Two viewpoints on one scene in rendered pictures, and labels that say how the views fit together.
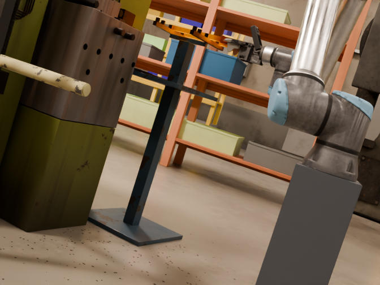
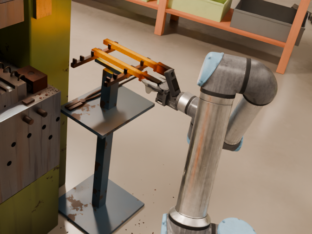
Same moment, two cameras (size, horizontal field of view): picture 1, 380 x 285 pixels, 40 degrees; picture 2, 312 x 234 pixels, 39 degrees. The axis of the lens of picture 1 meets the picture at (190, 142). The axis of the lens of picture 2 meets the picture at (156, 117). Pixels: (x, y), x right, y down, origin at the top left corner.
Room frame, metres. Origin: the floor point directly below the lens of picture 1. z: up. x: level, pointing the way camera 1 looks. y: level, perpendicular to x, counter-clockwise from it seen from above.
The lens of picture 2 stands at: (0.74, -0.19, 2.02)
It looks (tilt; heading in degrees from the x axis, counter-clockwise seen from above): 35 degrees down; 3
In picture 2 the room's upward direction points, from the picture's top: 10 degrees clockwise
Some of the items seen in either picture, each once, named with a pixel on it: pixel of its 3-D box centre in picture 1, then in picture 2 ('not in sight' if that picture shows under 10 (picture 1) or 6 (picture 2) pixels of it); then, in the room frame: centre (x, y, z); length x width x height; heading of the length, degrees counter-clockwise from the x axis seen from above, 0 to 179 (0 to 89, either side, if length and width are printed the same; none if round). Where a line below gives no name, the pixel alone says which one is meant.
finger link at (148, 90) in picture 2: (230, 45); (148, 87); (2.40, -0.04, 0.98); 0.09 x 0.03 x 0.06; 73
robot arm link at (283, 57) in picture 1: (286, 60); (202, 112); (2.30, -0.30, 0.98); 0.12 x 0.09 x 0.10; 62
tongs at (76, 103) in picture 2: (171, 82); (109, 87); (2.70, 0.19, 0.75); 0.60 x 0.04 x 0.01; 150
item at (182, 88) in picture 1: (173, 85); (107, 107); (2.54, 0.16, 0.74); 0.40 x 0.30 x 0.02; 151
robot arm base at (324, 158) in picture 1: (333, 159); not in sight; (1.78, -0.49, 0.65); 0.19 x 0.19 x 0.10
